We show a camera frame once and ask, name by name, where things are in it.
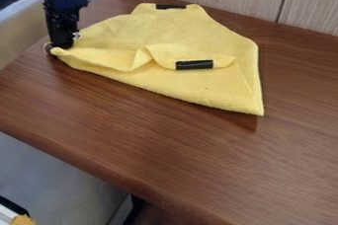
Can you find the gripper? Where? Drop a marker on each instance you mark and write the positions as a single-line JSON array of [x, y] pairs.
[[60, 28]]

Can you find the yellow cloth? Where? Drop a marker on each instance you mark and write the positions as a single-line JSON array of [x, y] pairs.
[[185, 41]]

